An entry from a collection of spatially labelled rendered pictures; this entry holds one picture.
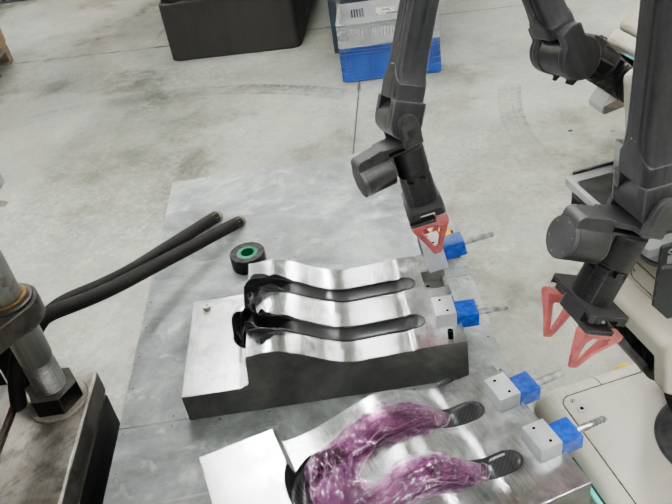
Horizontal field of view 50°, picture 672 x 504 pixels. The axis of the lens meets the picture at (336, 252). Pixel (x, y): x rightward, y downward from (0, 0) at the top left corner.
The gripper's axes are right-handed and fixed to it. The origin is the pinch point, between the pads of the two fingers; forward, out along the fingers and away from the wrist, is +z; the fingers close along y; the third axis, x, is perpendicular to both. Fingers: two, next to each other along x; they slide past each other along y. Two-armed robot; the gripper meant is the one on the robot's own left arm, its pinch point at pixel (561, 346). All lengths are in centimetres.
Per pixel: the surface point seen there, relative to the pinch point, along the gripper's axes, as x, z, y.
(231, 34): 42, 74, -431
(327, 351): -22.4, 22.3, -23.7
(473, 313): 0.5, 10.0, -21.3
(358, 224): 0, 22, -72
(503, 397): -1.4, 13.4, -3.8
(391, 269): -5.8, 15.1, -41.4
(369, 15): 110, 27, -368
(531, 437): -1.2, 13.3, 4.6
